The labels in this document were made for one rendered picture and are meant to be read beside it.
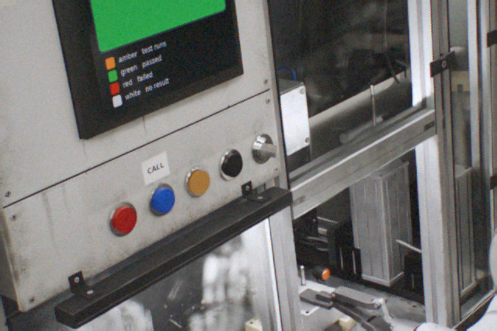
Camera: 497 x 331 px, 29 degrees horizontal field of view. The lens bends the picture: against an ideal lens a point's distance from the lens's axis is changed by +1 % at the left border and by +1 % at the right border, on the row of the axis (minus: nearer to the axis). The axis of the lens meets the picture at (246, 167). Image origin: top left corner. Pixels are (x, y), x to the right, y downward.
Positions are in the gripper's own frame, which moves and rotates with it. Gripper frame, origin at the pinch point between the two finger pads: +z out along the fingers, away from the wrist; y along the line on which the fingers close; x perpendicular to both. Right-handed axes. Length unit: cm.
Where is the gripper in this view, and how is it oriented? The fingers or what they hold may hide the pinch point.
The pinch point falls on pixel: (318, 312)
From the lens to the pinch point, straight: 168.2
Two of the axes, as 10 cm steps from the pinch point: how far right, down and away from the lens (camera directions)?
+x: -6.7, 3.5, -6.5
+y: -1.2, -9.2, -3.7
